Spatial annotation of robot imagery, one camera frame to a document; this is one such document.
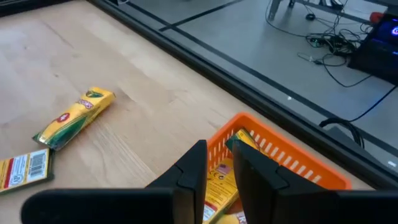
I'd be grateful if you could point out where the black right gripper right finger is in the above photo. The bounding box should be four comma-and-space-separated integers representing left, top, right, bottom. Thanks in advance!
233, 140, 398, 224

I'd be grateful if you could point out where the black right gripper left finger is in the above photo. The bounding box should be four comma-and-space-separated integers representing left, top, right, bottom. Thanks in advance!
20, 139, 209, 224

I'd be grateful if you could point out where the yellow Crayola crayon box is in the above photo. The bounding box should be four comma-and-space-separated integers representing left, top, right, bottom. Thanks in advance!
32, 86, 116, 151
0, 148, 55, 195
201, 128, 268, 224
216, 208, 249, 224

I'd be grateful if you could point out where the orange plastic basket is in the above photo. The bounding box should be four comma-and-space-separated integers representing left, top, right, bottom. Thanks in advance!
203, 111, 353, 224

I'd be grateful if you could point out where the black computer with blue light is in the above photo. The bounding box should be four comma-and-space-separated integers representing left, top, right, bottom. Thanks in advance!
347, 12, 398, 85

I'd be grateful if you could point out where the grey metal desk leg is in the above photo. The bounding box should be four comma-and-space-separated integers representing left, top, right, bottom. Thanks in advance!
266, 0, 300, 21

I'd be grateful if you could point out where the red round object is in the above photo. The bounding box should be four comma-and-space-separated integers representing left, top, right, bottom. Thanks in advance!
369, 11, 386, 25

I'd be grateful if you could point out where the black cable with coil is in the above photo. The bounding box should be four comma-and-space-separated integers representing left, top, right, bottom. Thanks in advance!
318, 85, 398, 149

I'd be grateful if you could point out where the black floor cable tangle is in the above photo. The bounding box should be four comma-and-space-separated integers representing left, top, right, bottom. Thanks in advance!
266, 0, 374, 88

